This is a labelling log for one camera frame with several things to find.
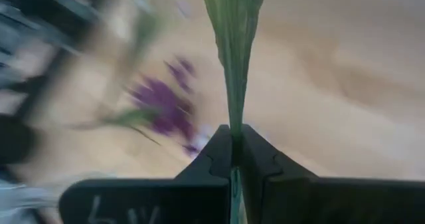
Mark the artificial lavender bunch green leaves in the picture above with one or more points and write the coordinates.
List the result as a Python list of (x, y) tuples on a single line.
[(232, 34)]

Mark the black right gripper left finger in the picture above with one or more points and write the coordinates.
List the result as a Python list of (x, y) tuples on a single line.
[(199, 200)]

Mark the purple orchid flower spray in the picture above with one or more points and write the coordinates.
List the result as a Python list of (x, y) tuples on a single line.
[(162, 101)]

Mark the green artificial stem bunch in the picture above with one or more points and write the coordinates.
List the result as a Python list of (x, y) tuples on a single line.
[(133, 117)]

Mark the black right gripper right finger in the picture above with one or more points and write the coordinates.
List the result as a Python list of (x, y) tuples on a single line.
[(299, 200)]

